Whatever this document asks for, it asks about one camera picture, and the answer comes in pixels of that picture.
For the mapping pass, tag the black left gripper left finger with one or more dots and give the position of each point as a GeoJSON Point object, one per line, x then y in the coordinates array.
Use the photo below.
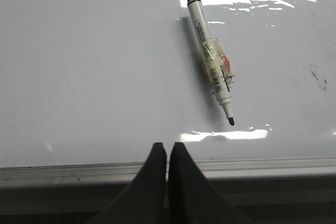
{"type": "Point", "coordinates": [142, 200]}

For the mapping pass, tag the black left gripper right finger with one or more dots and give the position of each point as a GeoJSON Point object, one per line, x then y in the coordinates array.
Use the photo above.
{"type": "Point", "coordinates": [192, 198]}

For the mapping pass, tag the white whiteboard with aluminium frame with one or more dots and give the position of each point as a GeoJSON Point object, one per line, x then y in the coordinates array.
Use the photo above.
{"type": "Point", "coordinates": [87, 86]}

